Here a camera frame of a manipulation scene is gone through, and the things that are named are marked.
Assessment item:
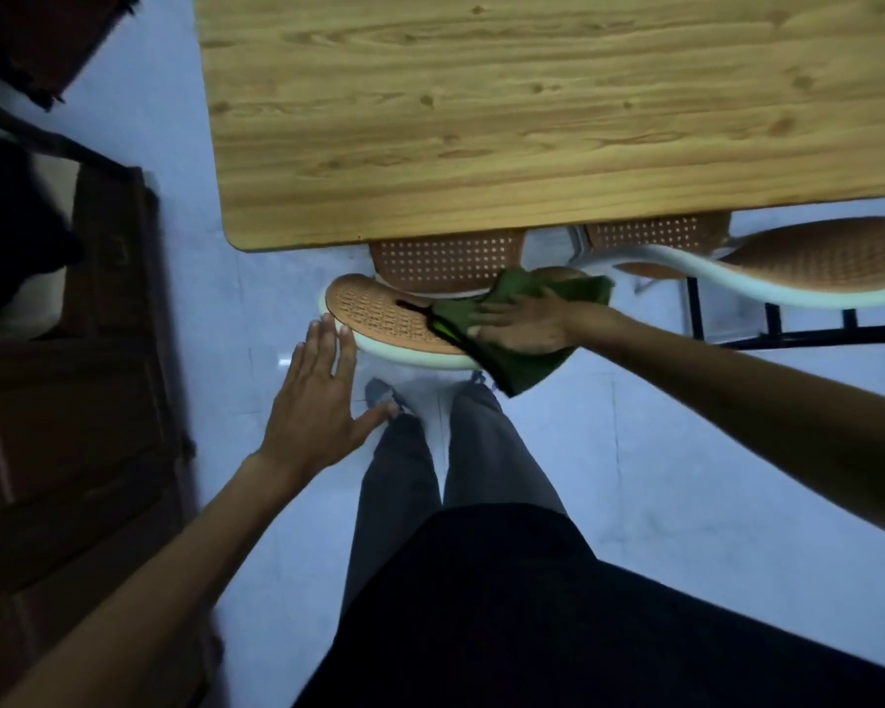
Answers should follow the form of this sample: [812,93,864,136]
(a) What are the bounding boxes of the person's left hand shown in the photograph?
[257,314,401,485]

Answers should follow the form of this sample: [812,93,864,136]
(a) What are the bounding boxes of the person's right hand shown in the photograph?
[467,290,588,356]

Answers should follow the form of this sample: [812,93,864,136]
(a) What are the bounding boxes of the green cleaning cloth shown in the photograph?
[426,268,616,399]

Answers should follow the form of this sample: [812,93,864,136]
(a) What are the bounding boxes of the person's right forearm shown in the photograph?
[577,305,885,544]

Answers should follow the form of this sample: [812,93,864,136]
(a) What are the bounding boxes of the person's left forearm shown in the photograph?
[0,451,305,708]

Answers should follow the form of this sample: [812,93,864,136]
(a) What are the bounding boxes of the orange perforated plastic chair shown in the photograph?
[583,211,885,352]
[319,228,613,373]

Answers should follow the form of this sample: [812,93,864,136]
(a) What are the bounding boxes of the grey trousers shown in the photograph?
[339,382,570,620]

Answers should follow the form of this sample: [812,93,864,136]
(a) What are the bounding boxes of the dark wooden cabinet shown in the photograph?
[0,165,224,708]

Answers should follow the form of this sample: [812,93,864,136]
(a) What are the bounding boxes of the black shirt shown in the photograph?
[294,504,885,708]

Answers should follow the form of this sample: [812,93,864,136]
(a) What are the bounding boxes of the black bag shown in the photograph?
[0,135,87,319]

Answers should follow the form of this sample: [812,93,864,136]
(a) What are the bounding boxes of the dark red cloth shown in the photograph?
[0,0,141,111]

